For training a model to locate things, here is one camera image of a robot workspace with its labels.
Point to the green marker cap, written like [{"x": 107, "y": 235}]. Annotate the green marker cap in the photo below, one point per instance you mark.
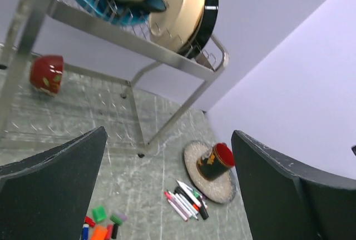
[{"x": 99, "y": 214}]

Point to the dark red plate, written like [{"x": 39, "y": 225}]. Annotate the dark red plate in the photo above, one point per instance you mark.
[{"x": 203, "y": 31}]

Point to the small red patterned bowl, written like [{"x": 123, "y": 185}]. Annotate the small red patterned bowl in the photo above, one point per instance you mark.
[{"x": 46, "y": 74}]

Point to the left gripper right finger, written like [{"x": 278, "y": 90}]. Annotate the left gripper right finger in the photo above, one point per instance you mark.
[{"x": 287, "y": 199}]

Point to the red marker cap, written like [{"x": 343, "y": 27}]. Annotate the red marker cap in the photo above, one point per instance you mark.
[
  {"x": 89, "y": 221},
  {"x": 109, "y": 232}
]

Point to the red capped white marker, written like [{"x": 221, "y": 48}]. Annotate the red capped white marker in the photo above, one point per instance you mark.
[{"x": 188, "y": 192}]

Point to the pink highlighter pen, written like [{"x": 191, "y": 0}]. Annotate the pink highlighter pen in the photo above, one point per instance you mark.
[{"x": 182, "y": 204}]

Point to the red cup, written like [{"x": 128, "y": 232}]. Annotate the red cup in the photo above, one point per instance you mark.
[{"x": 215, "y": 162}]

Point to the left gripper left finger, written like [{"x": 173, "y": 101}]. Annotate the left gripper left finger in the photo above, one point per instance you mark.
[{"x": 47, "y": 195}]

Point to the steel dish rack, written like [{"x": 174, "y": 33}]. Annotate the steel dish rack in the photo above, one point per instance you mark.
[{"x": 113, "y": 77}]

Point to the cream plate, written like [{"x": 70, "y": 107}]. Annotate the cream plate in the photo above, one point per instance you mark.
[{"x": 172, "y": 28}]

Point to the blue wavy bowl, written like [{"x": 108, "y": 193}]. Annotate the blue wavy bowl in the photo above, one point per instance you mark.
[{"x": 123, "y": 14}]

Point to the speckled grey plate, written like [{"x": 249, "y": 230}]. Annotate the speckled grey plate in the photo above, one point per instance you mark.
[{"x": 221, "y": 190}]

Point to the blue marker cap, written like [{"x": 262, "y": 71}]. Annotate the blue marker cap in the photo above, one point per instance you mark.
[{"x": 85, "y": 232}]

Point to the black marker cap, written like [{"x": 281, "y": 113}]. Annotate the black marker cap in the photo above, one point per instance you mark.
[{"x": 114, "y": 231}]

